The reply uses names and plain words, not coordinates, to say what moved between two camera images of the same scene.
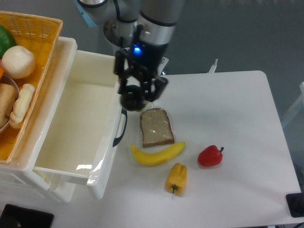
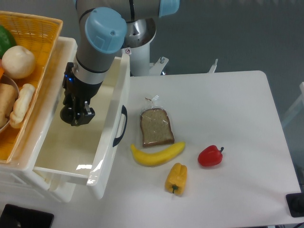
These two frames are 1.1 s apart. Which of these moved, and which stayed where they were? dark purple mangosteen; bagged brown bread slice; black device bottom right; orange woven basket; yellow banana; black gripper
Moved: black gripper; dark purple mangosteen
Stayed: black device bottom right; bagged brown bread slice; orange woven basket; yellow banana
